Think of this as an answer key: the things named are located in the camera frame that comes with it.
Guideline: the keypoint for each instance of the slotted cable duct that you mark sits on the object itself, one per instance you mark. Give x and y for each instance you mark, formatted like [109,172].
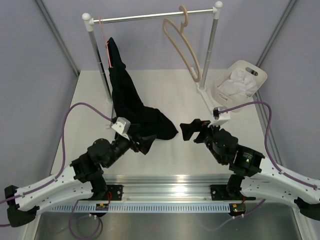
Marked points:
[87,207]

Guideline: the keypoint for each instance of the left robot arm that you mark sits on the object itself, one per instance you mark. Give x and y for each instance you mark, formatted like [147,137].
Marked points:
[81,180]

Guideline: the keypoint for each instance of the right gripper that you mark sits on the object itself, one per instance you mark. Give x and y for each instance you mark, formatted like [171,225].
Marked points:
[197,125]

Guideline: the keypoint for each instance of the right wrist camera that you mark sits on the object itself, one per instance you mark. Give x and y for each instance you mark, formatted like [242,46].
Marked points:
[220,116]

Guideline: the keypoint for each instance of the white clothes rack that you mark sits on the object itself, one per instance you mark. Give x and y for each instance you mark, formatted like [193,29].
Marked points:
[178,20]

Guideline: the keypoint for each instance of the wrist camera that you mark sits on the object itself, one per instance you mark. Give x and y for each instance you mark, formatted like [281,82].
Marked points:
[121,126]
[220,116]

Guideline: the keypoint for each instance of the white cloth in basket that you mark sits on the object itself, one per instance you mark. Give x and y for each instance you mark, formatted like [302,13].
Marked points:
[239,86]

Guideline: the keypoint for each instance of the aluminium mounting rail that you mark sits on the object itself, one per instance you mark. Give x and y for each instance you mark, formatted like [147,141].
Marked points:
[149,188]

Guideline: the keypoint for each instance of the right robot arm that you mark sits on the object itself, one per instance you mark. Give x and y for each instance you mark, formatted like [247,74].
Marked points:
[254,175]

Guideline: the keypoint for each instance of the black t shirt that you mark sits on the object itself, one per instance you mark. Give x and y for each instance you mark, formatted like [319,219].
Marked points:
[127,102]

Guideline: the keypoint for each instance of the pink wire hanger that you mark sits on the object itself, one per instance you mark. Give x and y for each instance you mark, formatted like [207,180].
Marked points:
[105,42]

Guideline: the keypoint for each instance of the white plastic basket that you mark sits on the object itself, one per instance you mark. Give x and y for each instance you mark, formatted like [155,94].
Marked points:
[225,100]

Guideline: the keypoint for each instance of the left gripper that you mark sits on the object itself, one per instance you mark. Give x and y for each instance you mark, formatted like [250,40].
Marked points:
[145,142]

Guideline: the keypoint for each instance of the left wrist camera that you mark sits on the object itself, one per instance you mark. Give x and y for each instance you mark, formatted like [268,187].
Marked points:
[121,126]

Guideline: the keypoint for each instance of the beige wooden hanger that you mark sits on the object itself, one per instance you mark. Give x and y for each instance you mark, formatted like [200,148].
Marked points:
[176,35]

